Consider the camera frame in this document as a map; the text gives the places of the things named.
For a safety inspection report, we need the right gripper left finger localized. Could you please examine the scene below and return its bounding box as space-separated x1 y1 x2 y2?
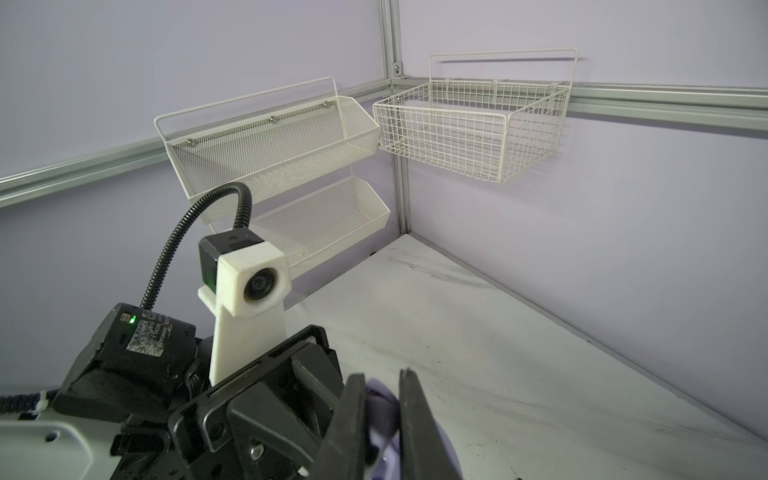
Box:
308 373 368 480

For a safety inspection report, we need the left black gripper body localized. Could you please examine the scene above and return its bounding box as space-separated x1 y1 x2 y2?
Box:
169 325 344 479

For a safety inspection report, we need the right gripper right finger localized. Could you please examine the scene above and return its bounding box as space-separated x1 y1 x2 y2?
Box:
399 369 462 480

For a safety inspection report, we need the lilac round disc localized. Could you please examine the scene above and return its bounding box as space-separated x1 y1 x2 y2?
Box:
362 377 463 480

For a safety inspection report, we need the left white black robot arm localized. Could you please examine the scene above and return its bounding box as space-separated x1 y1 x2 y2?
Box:
1 182 343 479

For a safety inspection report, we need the white mesh shelf lower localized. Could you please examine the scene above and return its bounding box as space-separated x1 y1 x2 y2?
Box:
250 176 390 279

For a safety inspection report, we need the white mesh shelf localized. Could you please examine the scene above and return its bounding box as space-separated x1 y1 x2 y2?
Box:
154 77 380 202
250 176 390 279

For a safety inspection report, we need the white mesh shelf upper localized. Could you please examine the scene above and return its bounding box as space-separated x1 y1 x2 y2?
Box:
154 77 380 202

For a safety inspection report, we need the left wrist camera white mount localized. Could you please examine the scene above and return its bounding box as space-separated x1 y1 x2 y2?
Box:
198 228 292 386

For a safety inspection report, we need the white wire basket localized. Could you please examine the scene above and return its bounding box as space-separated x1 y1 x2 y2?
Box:
373 47 579 184

